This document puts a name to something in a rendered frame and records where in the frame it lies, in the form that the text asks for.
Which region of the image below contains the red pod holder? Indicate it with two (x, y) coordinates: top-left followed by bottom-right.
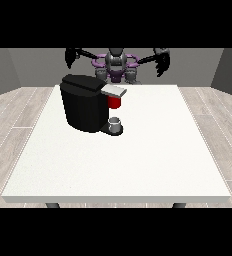
(107, 95), (123, 110)

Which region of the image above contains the black coffee machine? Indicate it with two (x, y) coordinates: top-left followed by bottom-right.
(59, 73), (125, 137)

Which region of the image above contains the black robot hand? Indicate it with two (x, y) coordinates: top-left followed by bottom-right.
(153, 48), (172, 78)
(64, 48), (82, 70)

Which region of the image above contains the pale grey machine lid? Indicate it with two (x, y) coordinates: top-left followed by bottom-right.
(100, 83), (128, 100)

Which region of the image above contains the small grey cup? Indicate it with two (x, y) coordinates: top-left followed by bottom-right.
(107, 116), (123, 133)

